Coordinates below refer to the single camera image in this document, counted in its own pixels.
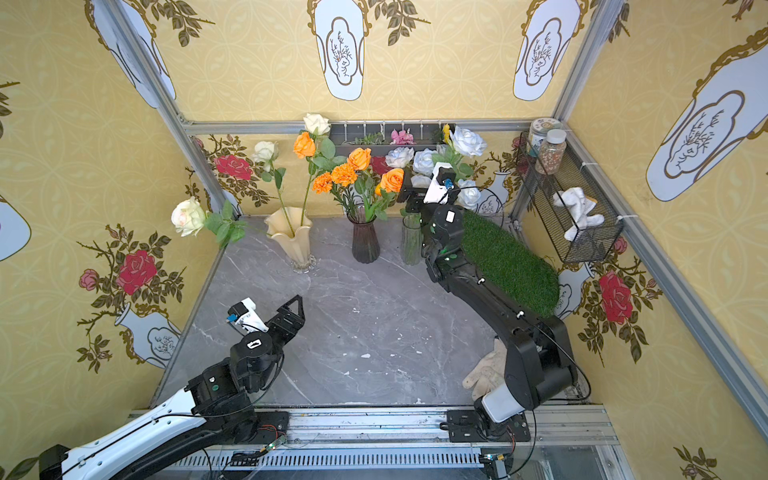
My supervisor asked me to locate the pale blue white rose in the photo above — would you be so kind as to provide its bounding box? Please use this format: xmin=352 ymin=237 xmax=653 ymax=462
xmin=412 ymin=149 xmax=435 ymax=177

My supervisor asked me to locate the orange rose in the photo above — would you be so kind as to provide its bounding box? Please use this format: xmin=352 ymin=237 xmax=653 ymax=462
xmin=347 ymin=148 xmax=373 ymax=203
xmin=372 ymin=168 xmax=405 ymax=220
xmin=293 ymin=130 xmax=346 ymax=212

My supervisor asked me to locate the orange marigold flower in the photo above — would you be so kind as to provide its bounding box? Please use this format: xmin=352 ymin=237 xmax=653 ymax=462
xmin=311 ymin=172 xmax=334 ymax=194

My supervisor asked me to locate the cream white rose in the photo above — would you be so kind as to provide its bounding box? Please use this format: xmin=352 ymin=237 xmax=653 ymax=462
xmin=298 ymin=113 xmax=332 ymax=226
xmin=171 ymin=197 xmax=249 ymax=249
xmin=252 ymin=141 xmax=295 ymax=236

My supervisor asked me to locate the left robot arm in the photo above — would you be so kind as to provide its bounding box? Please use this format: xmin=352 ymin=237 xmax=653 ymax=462
xmin=39 ymin=295 xmax=306 ymax=479

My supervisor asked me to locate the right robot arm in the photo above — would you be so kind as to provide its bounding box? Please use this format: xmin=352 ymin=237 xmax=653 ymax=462
xmin=398 ymin=163 xmax=579 ymax=425

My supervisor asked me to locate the clear glass vase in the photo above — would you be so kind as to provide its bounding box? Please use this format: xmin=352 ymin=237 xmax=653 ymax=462
xmin=401 ymin=213 xmax=423 ymax=265

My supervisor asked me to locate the green artificial grass mat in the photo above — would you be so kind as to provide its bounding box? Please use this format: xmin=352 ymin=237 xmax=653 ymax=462
xmin=462 ymin=211 xmax=559 ymax=317

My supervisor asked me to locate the purple ribbed glass vase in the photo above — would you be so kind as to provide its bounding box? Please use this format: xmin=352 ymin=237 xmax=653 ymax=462
xmin=347 ymin=205 xmax=380 ymax=264

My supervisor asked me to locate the cream wavy glass vase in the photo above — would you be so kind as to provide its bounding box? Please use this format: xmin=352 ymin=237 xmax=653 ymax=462
xmin=265 ymin=207 xmax=315 ymax=272

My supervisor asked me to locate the yellow flower in tray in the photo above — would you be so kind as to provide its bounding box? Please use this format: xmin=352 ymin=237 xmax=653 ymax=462
xmin=442 ymin=124 xmax=452 ymax=145

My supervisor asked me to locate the pink flower in tray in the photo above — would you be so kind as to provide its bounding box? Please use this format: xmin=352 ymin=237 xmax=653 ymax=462
xmin=391 ymin=129 xmax=415 ymax=146

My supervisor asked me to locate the jar of coloured beads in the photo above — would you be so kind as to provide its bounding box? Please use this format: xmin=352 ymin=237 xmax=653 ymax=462
xmin=535 ymin=129 xmax=567 ymax=175

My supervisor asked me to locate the glass jar with label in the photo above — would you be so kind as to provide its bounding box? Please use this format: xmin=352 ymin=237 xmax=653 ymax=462
xmin=526 ymin=118 xmax=562 ymax=156

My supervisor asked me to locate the white plush toy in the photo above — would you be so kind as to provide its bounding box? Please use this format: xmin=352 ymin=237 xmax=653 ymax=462
xmin=552 ymin=187 xmax=605 ymax=242

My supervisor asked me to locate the beige work glove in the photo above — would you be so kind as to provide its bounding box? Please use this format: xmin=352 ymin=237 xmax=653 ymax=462
xmin=462 ymin=338 xmax=507 ymax=401

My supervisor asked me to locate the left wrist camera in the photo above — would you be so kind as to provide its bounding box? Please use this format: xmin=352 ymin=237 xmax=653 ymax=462
xmin=227 ymin=297 xmax=269 ymax=333

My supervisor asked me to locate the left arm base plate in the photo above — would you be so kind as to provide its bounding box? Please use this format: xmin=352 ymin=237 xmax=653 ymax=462
xmin=239 ymin=410 xmax=290 ymax=446

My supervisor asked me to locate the grey wall planter tray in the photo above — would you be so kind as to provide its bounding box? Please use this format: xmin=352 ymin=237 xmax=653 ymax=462
xmin=330 ymin=121 xmax=456 ymax=157

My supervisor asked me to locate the black wire wall basket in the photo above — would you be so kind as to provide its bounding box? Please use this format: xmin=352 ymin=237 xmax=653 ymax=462
xmin=516 ymin=133 xmax=623 ymax=263

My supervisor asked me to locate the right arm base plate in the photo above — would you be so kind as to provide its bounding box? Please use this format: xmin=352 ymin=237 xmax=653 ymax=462
xmin=439 ymin=409 xmax=531 ymax=443

